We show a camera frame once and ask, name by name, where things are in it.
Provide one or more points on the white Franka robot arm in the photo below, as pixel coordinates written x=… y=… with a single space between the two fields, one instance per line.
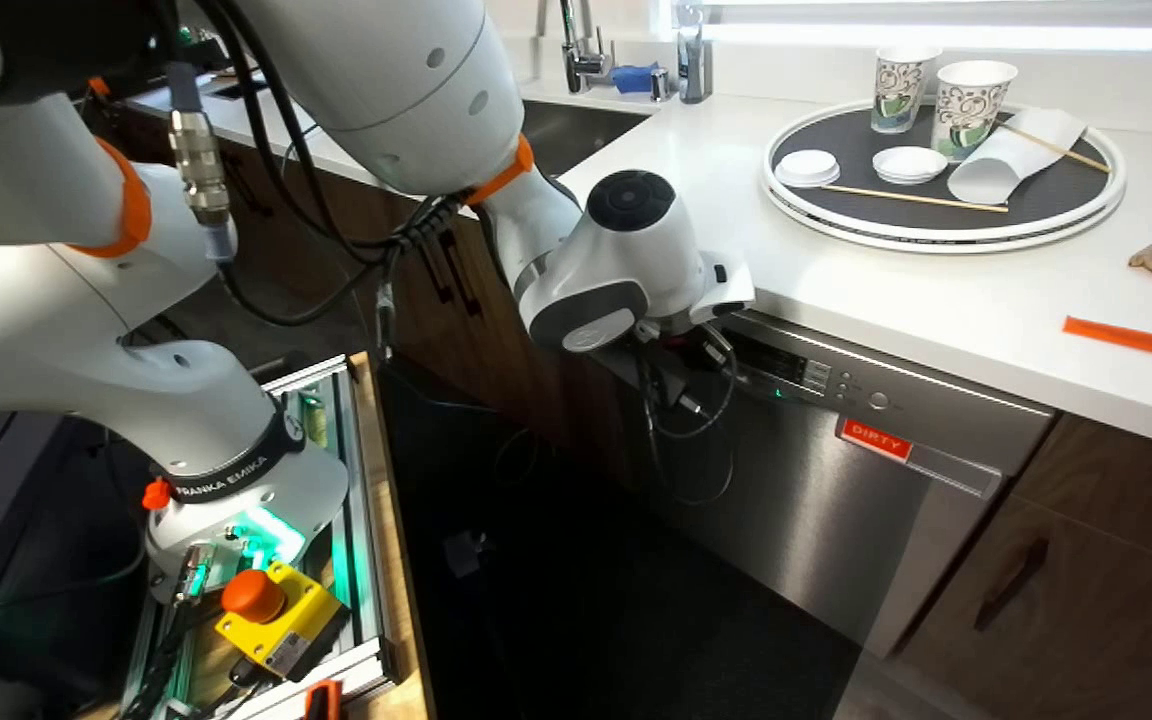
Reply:
x=378 y=64

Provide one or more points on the grey soap dispenser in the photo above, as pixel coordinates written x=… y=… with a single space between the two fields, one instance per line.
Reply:
x=694 y=61

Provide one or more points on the red dirty magnet sign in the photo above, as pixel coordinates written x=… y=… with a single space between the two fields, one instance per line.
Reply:
x=878 y=440

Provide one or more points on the yellow emergency stop box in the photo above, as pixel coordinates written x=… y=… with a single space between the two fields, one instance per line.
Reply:
x=277 y=626

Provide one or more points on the orange ruler strip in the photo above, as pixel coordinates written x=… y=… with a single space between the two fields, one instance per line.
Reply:
x=1136 y=342

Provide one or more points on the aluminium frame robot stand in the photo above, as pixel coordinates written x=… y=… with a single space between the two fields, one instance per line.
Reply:
x=363 y=504

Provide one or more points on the stainless steel dishwasher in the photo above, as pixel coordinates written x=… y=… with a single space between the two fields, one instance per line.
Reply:
x=802 y=504

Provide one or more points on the wooden chopstick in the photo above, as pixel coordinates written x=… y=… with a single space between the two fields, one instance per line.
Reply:
x=919 y=199
x=1071 y=153

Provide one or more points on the small white bowl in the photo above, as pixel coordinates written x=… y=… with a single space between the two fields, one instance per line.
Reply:
x=910 y=165

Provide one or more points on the small flat white dish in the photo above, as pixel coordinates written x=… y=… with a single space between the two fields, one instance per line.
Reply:
x=810 y=169

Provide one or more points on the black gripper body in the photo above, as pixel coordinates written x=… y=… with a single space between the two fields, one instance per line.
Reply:
x=683 y=363

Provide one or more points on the rolled white paper sheet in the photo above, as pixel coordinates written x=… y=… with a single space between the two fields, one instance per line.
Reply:
x=1002 y=165

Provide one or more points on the patterned ceramic cup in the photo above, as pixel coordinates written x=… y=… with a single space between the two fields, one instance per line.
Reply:
x=897 y=92

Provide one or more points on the brown wooden cabinet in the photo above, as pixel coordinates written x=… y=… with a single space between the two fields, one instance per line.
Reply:
x=1110 y=603
x=496 y=363

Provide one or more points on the chrome kitchen faucet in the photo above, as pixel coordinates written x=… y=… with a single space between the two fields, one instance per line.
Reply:
x=582 y=55

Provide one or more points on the white ceramic cup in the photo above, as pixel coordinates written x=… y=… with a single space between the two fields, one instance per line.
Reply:
x=968 y=114

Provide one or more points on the round black white-rimmed tray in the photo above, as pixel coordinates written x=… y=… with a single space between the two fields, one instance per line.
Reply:
x=1071 y=202

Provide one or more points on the blue sponge holder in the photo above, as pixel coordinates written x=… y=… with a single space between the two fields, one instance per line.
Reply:
x=638 y=83

